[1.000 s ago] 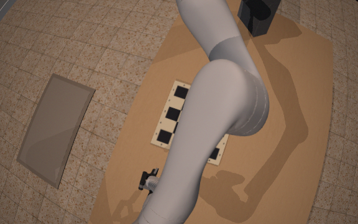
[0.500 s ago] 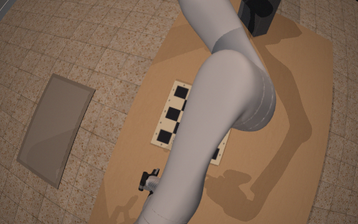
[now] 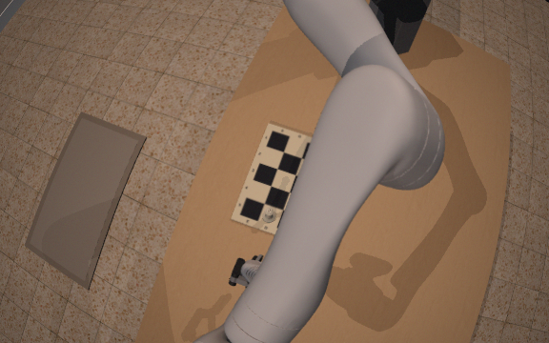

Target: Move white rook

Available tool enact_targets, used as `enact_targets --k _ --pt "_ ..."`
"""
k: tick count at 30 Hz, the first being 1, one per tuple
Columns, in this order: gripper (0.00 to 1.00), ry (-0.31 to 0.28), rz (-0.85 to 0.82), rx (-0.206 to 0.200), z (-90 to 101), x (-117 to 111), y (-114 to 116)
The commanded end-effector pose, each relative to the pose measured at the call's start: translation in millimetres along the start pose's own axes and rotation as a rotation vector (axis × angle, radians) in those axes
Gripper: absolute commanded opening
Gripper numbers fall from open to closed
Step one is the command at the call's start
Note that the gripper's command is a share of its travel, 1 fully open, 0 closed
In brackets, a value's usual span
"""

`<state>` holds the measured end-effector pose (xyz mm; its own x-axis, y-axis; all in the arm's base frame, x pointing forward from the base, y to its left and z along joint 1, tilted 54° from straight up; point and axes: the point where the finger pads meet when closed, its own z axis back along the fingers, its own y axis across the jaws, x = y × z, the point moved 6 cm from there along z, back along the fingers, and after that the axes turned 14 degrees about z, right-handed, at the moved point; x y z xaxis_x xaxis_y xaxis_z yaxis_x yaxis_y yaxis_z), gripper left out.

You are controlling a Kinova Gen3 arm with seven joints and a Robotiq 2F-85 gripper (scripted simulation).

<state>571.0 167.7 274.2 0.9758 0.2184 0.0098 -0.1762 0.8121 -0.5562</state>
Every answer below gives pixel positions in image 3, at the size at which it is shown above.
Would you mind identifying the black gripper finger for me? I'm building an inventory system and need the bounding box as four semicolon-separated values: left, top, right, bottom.
229;254;263;287

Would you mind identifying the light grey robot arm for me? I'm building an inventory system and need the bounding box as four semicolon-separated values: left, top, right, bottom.
193;0;445;343

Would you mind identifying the black and white chessboard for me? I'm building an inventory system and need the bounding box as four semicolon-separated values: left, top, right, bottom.
232;123;312;234

